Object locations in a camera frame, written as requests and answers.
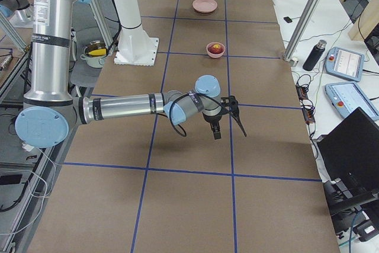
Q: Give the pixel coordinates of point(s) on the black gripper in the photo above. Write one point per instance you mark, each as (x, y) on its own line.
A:
(212, 119)

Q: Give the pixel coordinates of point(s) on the pink bowl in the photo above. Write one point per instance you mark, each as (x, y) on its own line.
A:
(215, 56)

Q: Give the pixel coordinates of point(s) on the red apple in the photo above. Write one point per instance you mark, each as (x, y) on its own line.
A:
(216, 49)

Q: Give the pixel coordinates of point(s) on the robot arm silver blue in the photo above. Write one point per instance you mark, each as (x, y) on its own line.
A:
(50, 112)

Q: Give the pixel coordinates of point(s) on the pink plate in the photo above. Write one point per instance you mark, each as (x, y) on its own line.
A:
(204, 6)

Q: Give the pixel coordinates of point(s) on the small black device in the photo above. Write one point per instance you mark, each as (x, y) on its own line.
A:
(288, 19)

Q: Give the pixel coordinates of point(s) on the black water bottle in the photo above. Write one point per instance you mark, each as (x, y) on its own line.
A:
(314, 55)

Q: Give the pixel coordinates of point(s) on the lower teach pendant tablet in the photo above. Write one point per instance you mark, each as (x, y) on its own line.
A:
(348, 96)

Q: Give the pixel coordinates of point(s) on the teach pendant tablet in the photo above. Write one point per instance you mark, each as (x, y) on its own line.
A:
(345, 64)
(348, 96)

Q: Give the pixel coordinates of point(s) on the black monitor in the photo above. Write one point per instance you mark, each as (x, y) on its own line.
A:
(350, 151)

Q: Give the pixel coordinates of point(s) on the upper teach pendant tablet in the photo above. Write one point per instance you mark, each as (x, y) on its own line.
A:
(345, 64)

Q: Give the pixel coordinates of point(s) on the white enamel pot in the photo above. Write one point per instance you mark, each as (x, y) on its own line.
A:
(94, 54)

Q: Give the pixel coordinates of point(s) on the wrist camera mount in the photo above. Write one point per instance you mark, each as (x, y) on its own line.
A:
(230, 105)

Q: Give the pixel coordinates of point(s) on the white pedestal column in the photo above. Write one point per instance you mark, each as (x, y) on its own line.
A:
(135, 47)

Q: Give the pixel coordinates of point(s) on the aluminium frame post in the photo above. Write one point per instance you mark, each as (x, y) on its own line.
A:
(299, 30)

